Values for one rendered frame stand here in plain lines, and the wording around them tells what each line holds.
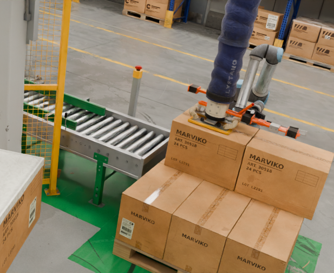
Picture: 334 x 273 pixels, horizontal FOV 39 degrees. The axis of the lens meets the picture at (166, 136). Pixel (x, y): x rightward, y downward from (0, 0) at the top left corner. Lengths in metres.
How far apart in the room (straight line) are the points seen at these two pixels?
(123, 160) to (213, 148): 0.75
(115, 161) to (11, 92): 1.06
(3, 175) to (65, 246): 1.30
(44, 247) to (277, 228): 1.70
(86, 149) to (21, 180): 1.55
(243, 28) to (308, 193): 1.26
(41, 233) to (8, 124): 0.94
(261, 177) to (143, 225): 0.94
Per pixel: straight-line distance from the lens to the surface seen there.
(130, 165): 3.78
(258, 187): 3.58
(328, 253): 4.36
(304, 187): 3.50
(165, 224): 3.28
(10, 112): 3.31
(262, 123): 3.58
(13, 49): 3.17
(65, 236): 3.78
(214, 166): 3.61
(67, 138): 4.04
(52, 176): 4.16
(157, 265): 3.59
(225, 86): 3.51
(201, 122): 3.61
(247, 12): 3.39
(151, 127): 4.33
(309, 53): 10.68
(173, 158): 3.73
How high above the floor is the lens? 2.32
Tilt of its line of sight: 25 degrees down
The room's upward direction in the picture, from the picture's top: 11 degrees clockwise
